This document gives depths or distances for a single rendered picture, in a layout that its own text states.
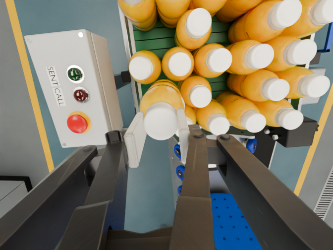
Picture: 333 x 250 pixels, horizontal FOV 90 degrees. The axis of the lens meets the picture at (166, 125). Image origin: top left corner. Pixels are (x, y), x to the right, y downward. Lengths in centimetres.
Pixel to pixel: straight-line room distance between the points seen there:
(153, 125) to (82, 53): 19
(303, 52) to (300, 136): 24
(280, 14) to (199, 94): 17
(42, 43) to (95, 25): 117
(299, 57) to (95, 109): 36
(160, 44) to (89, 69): 24
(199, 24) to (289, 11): 14
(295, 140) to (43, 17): 166
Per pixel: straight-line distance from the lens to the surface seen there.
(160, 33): 50
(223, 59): 32
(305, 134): 55
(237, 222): 54
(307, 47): 38
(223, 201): 59
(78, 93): 32
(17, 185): 215
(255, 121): 36
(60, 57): 34
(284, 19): 36
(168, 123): 18
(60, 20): 163
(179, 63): 30
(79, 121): 34
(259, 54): 34
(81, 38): 32
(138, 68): 31
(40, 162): 207
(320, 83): 41
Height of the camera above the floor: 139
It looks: 70 degrees down
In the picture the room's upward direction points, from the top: 178 degrees counter-clockwise
